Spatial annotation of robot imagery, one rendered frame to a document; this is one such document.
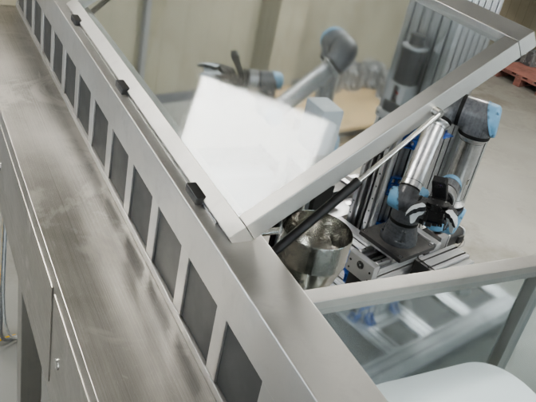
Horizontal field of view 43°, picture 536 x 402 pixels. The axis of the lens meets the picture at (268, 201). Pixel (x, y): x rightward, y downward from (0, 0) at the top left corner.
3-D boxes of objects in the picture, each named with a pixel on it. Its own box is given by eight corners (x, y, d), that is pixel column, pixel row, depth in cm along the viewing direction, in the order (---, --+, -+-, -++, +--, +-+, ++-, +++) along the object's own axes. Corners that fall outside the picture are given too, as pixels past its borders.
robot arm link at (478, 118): (423, 216, 273) (467, 89, 247) (459, 230, 269) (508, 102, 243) (415, 228, 264) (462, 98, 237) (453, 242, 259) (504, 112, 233)
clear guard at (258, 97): (511, 43, 104) (510, 40, 104) (241, 226, 100) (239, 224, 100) (238, -94, 182) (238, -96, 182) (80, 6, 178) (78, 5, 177)
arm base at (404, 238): (396, 224, 284) (402, 204, 280) (423, 243, 275) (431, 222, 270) (372, 232, 275) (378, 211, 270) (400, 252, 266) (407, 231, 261)
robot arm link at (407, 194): (436, 78, 244) (384, 199, 234) (467, 88, 240) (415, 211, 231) (435, 92, 254) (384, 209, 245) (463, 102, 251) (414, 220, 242)
